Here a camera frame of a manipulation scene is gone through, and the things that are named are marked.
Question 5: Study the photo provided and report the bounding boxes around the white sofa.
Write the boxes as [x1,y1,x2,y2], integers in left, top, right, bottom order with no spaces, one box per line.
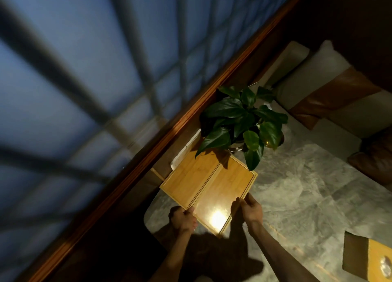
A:
[263,40,392,161]

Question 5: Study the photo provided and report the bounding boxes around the person's left hand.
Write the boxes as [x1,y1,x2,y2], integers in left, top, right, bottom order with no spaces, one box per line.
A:
[168,206,198,235]

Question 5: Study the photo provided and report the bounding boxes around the person's left forearm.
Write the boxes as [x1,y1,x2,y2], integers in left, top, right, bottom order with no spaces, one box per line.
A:
[149,231,194,282]

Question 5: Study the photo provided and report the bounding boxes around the white plant pot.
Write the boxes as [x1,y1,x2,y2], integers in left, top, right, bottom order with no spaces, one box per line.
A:
[228,140,246,153]

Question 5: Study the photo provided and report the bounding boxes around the wooden bamboo tray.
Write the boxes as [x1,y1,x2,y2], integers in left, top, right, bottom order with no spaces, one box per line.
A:
[159,150,258,237]

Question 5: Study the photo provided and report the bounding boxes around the dark brown leather cushion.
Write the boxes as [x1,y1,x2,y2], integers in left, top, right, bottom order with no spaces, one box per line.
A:
[347,128,392,192]

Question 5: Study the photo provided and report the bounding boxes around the frosted glass grid window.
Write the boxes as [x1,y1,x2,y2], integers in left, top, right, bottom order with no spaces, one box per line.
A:
[0,0,304,282]

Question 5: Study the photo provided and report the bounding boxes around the green leafy houseplant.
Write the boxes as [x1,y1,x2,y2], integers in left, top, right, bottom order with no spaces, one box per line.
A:
[195,86,288,171]

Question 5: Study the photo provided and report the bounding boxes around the white box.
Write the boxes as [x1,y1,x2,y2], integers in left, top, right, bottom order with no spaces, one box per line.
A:
[170,129,203,171]

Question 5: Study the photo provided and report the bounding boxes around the wooden window frame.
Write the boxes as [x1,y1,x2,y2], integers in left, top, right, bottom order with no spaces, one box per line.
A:
[27,0,313,282]

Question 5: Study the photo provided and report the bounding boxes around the person's right hand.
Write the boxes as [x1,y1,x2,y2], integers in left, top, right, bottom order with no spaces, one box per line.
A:
[231,193,263,230]

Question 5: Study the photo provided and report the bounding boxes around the person's right forearm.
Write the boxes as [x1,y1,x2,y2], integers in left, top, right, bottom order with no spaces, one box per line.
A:
[247,223,320,282]

